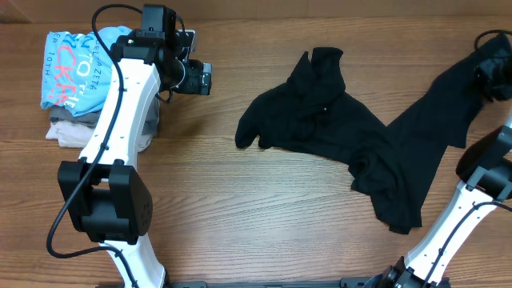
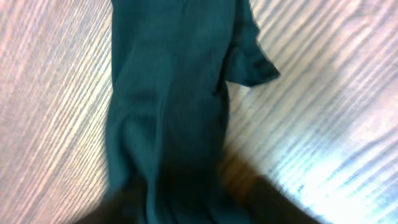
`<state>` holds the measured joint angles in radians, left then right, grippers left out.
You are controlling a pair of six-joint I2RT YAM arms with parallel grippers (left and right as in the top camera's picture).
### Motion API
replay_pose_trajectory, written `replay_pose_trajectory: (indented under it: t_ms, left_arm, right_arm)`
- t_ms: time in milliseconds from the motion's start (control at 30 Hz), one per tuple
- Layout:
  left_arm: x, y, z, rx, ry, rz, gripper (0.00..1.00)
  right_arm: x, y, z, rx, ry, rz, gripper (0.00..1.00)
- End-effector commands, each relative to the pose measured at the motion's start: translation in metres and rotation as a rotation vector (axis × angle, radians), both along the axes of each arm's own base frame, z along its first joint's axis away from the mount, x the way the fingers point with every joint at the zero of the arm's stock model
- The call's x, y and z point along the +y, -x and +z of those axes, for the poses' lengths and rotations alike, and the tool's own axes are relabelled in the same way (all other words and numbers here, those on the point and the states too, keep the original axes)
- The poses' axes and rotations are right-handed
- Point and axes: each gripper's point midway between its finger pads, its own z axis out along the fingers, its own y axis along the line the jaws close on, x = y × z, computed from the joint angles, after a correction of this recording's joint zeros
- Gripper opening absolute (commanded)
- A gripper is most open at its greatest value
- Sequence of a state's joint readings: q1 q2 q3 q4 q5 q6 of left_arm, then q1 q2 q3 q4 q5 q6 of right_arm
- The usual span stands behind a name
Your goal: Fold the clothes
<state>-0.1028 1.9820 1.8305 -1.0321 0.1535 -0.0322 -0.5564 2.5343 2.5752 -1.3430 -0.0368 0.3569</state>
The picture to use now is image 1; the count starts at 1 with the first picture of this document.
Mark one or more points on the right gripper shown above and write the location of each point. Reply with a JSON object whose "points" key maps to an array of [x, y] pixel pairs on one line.
{"points": [[504, 90]]}

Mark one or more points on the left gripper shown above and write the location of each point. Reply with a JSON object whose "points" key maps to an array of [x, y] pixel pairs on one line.
{"points": [[199, 79]]}

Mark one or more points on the black t-shirt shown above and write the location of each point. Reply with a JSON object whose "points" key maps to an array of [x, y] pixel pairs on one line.
{"points": [[394, 164]]}

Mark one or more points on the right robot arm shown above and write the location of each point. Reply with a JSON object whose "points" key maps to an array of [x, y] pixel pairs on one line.
{"points": [[460, 208]]}

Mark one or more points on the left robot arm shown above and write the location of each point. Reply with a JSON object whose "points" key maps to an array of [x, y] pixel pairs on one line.
{"points": [[104, 195]]}

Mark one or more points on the grey folded shirt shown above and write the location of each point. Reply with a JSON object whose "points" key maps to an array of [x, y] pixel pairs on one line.
{"points": [[59, 114]]}

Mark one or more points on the light blue printed t-shirt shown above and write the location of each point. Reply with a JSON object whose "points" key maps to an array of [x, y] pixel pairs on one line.
{"points": [[77, 71]]}

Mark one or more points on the beige folded shirt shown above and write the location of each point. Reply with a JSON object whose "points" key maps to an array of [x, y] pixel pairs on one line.
{"points": [[77, 134]]}

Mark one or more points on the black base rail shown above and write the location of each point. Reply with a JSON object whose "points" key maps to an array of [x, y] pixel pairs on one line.
{"points": [[342, 283]]}

